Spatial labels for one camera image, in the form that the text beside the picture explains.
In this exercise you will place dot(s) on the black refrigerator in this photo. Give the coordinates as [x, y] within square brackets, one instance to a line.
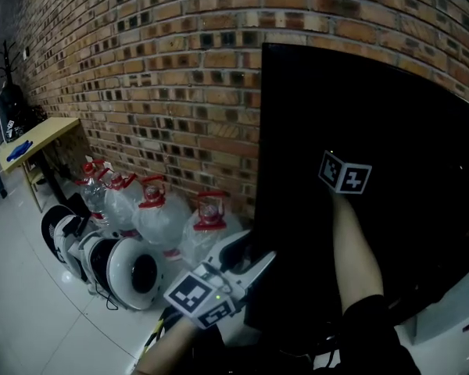
[336, 111]

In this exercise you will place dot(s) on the spare hand-held gripper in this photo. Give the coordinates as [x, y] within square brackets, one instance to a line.
[10, 127]

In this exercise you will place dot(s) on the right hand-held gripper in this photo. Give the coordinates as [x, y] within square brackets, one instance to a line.
[346, 174]

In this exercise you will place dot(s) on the wooden stool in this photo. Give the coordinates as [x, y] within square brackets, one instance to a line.
[33, 186]

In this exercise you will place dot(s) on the person's black clothing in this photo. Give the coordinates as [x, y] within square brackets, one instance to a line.
[367, 346]

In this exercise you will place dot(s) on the person's left forearm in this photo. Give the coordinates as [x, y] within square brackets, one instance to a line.
[168, 350]

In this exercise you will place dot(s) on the white round balance scooter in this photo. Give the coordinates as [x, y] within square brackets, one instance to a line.
[58, 240]

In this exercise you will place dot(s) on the white round fan heaters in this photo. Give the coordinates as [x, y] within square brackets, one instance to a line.
[119, 264]

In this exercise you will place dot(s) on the black bag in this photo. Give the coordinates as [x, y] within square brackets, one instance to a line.
[19, 108]

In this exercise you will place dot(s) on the black coat rack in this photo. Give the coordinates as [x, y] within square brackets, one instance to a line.
[8, 65]

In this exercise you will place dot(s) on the blue cloth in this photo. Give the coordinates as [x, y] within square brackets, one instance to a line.
[19, 151]

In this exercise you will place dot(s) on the yellow wooden table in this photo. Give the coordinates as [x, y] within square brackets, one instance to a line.
[43, 135]

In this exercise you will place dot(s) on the crumpled clear water jug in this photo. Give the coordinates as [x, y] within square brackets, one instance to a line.
[92, 197]

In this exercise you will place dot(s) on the white wall switch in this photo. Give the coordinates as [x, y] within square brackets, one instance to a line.
[26, 53]

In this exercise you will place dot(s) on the person's right forearm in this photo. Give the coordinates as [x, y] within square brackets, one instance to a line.
[355, 256]

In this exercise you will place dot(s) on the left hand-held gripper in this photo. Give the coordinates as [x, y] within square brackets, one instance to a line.
[193, 295]

